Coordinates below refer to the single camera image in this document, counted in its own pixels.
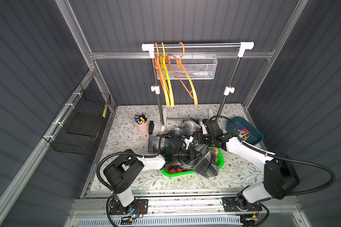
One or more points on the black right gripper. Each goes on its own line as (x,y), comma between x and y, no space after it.
(198,137)

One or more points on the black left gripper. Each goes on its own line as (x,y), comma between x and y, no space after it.
(192,153)

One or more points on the grey plaid long-sleeve shirt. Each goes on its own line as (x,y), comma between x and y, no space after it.
(170,143)

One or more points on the red black plaid shirt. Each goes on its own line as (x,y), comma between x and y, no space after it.
(174,169)

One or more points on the yellow plastic hanger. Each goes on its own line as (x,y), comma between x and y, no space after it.
(167,81)

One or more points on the orange plastic hanger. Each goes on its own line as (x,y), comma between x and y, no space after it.
(161,76)

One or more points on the yellow plaid long-sleeve shirt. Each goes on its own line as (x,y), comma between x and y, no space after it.
(216,153)

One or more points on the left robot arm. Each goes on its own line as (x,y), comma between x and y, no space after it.
(118,171)

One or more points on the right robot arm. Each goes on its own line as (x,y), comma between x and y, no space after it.
(279,175)

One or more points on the green perforated plastic tray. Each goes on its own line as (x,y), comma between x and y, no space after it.
(220,163)

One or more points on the dark teal plastic bin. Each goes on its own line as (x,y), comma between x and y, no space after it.
(255,135)

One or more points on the black stapler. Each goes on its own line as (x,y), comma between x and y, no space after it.
(150,127)

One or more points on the pink pen cup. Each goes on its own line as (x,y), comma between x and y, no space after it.
(141,123)

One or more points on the floral table mat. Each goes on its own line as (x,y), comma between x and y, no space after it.
(235,173)

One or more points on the yellow object in basket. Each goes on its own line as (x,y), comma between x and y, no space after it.
(105,111)

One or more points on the steel clothes rack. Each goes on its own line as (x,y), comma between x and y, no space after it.
(178,51)

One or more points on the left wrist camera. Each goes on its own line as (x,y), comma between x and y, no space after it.
(188,140)

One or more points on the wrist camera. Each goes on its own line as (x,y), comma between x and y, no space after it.
(188,140)
(206,126)

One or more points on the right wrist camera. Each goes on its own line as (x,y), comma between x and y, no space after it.
(206,126)

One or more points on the white mesh wire basket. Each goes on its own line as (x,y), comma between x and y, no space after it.
(201,67)

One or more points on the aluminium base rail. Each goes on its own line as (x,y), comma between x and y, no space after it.
(188,211)

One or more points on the black wire wall basket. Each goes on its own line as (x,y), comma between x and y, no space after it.
(80,127)

